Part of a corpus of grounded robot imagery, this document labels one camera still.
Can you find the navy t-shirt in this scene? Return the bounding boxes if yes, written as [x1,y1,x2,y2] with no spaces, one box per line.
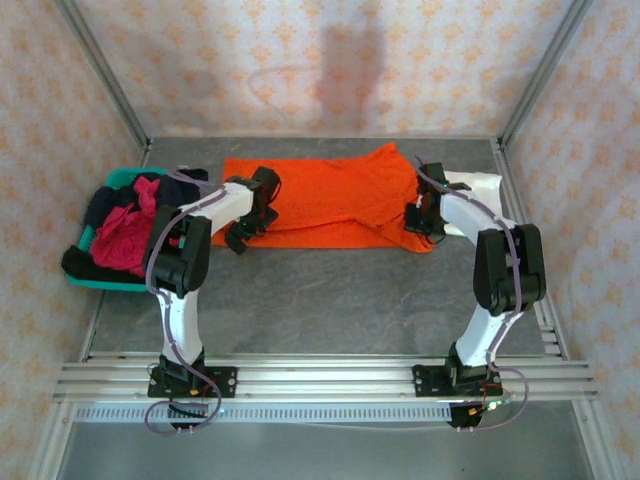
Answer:
[83,168,210,227]

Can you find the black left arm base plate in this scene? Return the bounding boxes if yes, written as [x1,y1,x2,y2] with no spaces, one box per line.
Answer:
[147,352,239,399]

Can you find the white folded t-shirt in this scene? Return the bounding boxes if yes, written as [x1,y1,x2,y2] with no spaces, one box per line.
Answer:
[442,169,504,236]

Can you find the teal plastic basket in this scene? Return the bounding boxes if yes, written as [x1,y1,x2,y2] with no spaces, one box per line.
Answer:
[67,168,201,294]

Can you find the black t-shirt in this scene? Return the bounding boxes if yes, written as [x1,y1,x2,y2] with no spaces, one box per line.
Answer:
[61,245,149,289]

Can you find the aluminium frame post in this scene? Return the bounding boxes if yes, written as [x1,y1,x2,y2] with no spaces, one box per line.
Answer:
[52,0,152,151]
[499,0,597,146]

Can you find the magenta t-shirt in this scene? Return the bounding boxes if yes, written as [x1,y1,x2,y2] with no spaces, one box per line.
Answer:
[89,174,181,276]

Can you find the orange t-shirt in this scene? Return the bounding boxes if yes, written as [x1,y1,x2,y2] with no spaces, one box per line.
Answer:
[209,142,436,255]

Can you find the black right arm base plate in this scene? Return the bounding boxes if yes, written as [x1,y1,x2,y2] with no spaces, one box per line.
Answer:
[412,362,502,399]

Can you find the slotted grey cable duct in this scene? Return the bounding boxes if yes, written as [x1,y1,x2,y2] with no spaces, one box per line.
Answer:
[74,402,454,424]

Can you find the aluminium cross rails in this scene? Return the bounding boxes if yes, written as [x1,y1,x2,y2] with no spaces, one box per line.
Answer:
[52,352,599,402]

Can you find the small circuit board with wires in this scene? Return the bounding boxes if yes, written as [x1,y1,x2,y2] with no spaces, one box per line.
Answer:
[467,382,517,419]

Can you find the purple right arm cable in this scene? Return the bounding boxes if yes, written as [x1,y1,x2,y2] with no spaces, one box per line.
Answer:
[413,154,530,434]

